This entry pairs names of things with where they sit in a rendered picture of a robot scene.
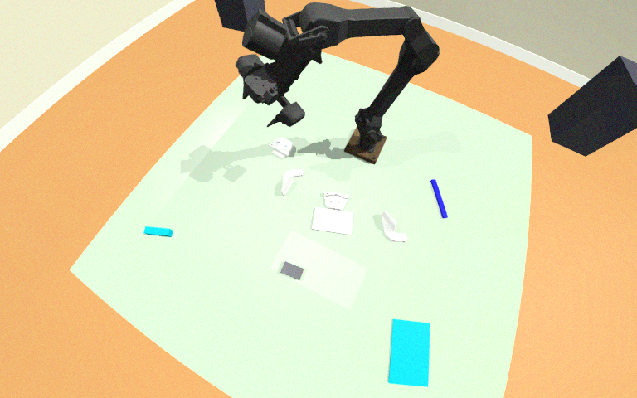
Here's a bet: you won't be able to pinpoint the cyan flat rectangular plate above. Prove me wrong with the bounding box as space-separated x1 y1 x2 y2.
389 319 430 387

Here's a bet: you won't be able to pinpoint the blue flat bar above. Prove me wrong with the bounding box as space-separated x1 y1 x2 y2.
430 179 448 219

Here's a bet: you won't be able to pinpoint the cyan rectangular block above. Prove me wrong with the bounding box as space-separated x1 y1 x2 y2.
143 226 173 237

